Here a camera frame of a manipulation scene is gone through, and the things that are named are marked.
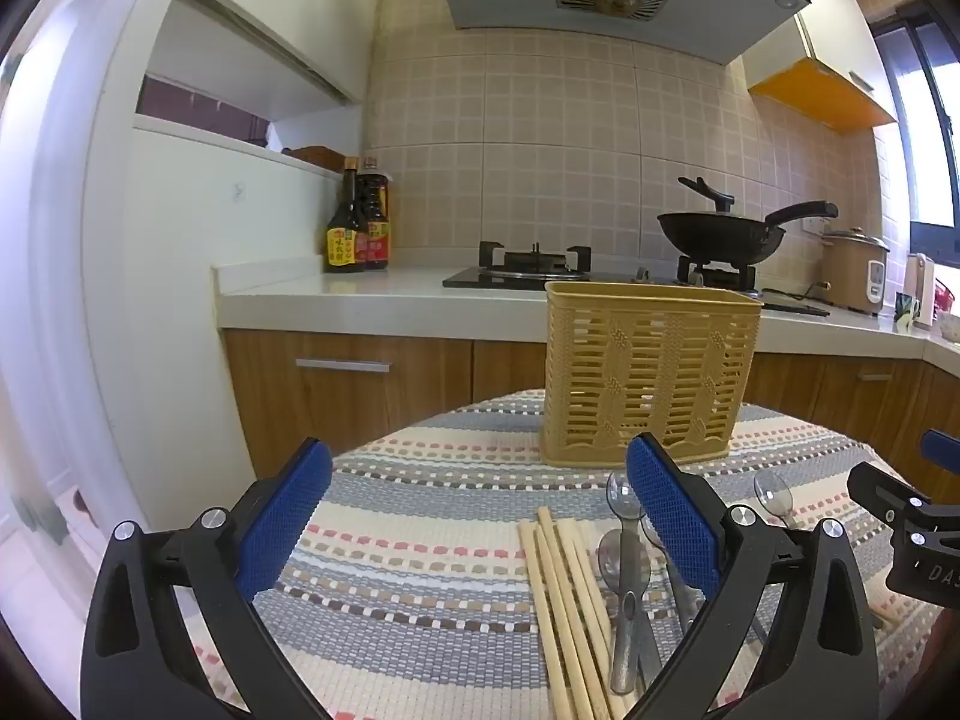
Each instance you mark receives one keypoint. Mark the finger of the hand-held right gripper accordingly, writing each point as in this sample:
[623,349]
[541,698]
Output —
[889,495]
[945,446]

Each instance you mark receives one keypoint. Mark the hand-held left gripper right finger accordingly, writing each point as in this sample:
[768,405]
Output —
[675,517]

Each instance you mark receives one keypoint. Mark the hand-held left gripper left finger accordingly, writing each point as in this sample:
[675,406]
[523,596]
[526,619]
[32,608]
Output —
[289,517]

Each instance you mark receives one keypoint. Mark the yellow plastic utensil basket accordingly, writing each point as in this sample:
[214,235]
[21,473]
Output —
[645,375]

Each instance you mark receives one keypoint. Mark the wooden kitchen base cabinet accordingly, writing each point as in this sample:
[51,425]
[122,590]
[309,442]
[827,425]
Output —
[337,412]

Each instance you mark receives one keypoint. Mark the striped woven tablecloth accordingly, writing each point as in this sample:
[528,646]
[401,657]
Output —
[420,540]

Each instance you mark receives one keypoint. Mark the white electric kettle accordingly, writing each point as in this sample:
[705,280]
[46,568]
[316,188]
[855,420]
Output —
[919,285]

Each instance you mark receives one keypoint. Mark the beige rice cooker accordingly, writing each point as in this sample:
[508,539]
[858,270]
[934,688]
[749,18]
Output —
[851,270]

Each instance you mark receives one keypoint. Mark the white kitchen countertop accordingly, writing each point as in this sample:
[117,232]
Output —
[337,300]

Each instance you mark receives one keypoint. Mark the black wok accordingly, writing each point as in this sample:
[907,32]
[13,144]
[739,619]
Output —
[720,236]

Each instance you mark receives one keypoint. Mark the tall dark sauce bottle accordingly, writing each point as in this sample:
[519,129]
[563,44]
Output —
[345,232]

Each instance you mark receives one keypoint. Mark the wide dark sauce bottle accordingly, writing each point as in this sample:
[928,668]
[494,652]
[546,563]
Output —
[375,232]

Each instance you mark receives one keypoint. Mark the black gas stove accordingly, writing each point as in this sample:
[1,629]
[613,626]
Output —
[480,279]

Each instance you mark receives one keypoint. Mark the dark window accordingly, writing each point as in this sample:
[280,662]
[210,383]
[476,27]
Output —
[922,127]

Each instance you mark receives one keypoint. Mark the orange wall cabinet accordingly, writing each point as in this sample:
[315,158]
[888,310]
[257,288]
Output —
[825,90]

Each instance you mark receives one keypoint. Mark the white wall cabinet door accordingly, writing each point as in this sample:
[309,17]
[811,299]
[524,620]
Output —
[255,37]

